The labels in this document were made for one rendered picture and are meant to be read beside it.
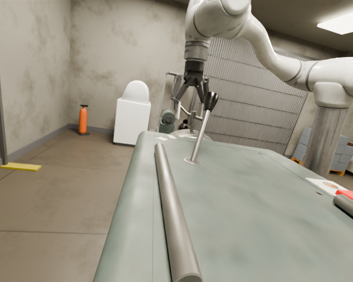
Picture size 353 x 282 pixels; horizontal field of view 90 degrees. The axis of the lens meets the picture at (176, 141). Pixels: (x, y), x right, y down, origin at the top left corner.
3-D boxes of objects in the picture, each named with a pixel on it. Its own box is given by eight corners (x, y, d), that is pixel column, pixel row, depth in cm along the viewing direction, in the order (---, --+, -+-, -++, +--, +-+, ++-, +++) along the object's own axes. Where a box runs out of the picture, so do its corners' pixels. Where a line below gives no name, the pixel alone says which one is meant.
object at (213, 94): (217, 114, 40) (223, 93, 39) (204, 112, 40) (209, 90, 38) (212, 112, 44) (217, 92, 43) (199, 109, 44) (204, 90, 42)
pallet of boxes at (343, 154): (319, 164, 543) (334, 132, 514) (343, 175, 478) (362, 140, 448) (290, 160, 522) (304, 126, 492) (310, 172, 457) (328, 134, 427)
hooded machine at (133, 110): (144, 140, 438) (153, 83, 398) (144, 149, 383) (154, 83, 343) (116, 136, 424) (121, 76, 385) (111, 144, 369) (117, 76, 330)
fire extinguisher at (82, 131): (91, 133, 413) (92, 105, 394) (87, 136, 387) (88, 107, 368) (78, 131, 408) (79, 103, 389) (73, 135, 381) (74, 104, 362)
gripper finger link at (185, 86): (195, 78, 68) (192, 76, 67) (179, 103, 68) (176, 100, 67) (190, 78, 71) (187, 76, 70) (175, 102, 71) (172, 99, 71)
